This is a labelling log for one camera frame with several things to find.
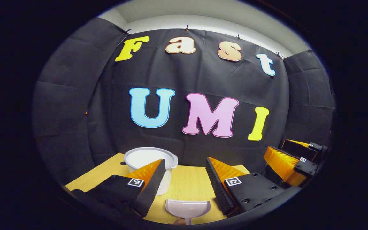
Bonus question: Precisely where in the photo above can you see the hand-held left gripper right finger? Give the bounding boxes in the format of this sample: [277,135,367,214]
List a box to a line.
[205,157,301,216]

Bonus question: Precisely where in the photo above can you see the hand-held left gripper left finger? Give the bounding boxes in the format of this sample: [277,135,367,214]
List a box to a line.
[71,159,166,218]

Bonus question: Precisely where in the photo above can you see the white ribbed garbage bin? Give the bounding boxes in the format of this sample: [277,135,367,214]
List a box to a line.
[124,147,178,196]

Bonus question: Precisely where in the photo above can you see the small lilac dustpan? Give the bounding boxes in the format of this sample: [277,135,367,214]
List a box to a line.
[165,199,211,225]

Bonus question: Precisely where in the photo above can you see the wooden desktop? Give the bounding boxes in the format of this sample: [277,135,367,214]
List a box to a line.
[65,153,251,226]

